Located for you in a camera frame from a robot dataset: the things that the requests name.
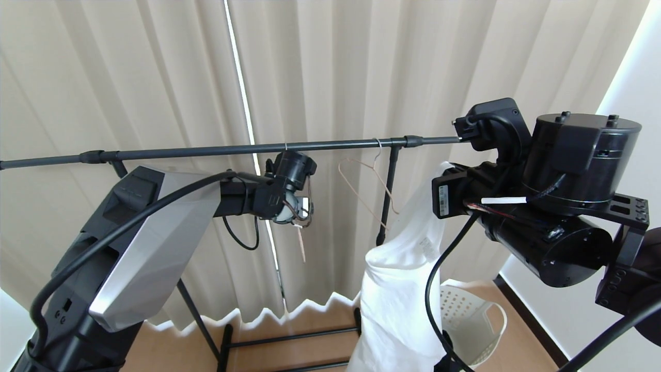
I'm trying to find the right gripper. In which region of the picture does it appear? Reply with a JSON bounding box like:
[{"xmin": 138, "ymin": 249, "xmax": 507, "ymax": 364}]
[{"xmin": 431, "ymin": 164, "xmax": 616, "ymax": 288}]

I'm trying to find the white printed t-shirt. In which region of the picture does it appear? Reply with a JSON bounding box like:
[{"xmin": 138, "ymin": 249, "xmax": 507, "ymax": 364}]
[{"xmin": 347, "ymin": 161, "xmax": 484, "ymax": 372}]

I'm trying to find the pink clothes hanger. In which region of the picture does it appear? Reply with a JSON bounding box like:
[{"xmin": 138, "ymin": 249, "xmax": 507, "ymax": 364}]
[
  {"xmin": 295, "ymin": 222, "xmax": 307, "ymax": 264},
  {"xmin": 338, "ymin": 138, "xmax": 401, "ymax": 231}
]

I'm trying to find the white laundry basket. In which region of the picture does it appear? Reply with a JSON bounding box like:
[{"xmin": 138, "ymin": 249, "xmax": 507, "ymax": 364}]
[{"xmin": 439, "ymin": 279, "xmax": 508, "ymax": 368}]

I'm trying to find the black clothes rack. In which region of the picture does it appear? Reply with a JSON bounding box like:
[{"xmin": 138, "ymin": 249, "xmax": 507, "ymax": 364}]
[{"xmin": 0, "ymin": 134, "xmax": 463, "ymax": 372}]

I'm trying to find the beige curtain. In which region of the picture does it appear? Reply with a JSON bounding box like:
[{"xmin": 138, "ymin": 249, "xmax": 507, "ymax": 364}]
[{"xmin": 0, "ymin": 0, "xmax": 649, "ymax": 332}]

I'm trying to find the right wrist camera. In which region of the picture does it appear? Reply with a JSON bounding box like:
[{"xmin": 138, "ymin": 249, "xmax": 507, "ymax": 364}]
[{"xmin": 453, "ymin": 97, "xmax": 533, "ymax": 167}]

